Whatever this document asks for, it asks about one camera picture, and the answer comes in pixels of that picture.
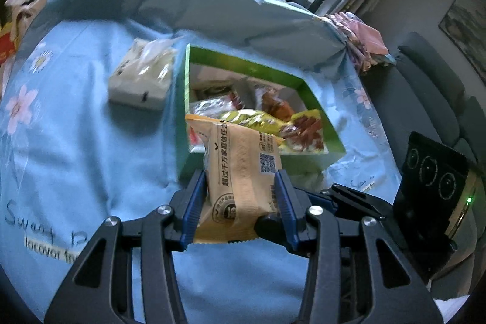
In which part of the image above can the tan biscuit packet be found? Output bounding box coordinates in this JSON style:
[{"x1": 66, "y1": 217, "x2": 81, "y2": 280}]
[{"x1": 185, "y1": 114, "x2": 282, "y2": 244}]

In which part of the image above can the red white snack packet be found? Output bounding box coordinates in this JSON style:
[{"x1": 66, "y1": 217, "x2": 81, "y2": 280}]
[{"x1": 190, "y1": 91, "x2": 243, "y2": 118}]

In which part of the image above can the orange brown snack packet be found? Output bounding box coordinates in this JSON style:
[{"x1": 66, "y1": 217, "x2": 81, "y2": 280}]
[{"x1": 255, "y1": 87, "x2": 294, "y2": 122}]

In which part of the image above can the yellow green snack bag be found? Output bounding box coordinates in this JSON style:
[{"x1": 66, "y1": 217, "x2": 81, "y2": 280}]
[{"x1": 219, "y1": 109, "x2": 288, "y2": 136}]

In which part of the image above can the light blue floral bedsheet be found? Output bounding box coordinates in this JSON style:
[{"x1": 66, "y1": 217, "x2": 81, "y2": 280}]
[{"x1": 1, "y1": 0, "x2": 400, "y2": 319}]

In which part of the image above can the pink folded cloth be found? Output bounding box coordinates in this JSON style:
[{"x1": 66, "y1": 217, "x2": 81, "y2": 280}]
[{"x1": 323, "y1": 12, "x2": 396, "y2": 75}]

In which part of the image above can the green cardboard box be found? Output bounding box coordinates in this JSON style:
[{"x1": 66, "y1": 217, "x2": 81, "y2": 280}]
[{"x1": 175, "y1": 44, "x2": 346, "y2": 179}]

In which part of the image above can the white tissue pack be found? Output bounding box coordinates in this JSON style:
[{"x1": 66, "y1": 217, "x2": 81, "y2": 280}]
[{"x1": 108, "y1": 38, "x2": 177, "y2": 111}]

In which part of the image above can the framed wall picture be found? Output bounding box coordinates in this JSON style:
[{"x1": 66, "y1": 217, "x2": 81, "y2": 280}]
[{"x1": 438, "y1": 0, "x2": 485, "y2": 82}]

